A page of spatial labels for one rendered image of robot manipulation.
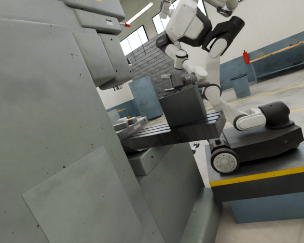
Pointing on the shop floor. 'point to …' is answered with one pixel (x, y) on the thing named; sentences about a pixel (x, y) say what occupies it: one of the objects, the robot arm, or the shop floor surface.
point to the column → (55, 146)
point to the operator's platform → (269, 186)
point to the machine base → (203, 219)
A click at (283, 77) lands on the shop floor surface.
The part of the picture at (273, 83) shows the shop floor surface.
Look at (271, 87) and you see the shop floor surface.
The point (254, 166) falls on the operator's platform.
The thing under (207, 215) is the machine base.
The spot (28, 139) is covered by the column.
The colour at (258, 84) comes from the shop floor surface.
